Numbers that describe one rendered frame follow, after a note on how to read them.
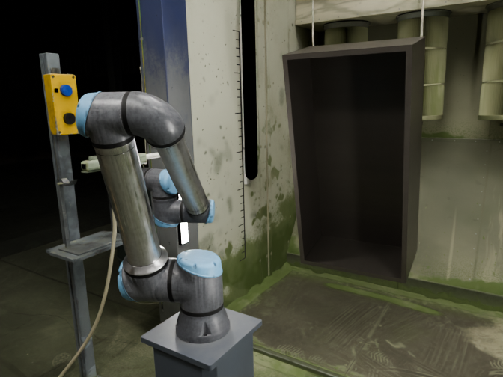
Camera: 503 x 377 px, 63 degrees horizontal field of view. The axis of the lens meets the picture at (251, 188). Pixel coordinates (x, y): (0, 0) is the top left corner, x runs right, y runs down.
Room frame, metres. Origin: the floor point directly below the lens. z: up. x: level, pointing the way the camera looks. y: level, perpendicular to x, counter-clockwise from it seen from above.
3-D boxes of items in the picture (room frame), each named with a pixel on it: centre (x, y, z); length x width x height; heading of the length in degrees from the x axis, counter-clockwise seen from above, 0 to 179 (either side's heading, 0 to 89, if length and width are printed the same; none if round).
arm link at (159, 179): (1.52, 0.34, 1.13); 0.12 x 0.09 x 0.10; 57
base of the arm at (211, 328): (1.30, 0.18, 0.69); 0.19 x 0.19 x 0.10
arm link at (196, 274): (1.30, 0.19, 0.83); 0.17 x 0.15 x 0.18; 84
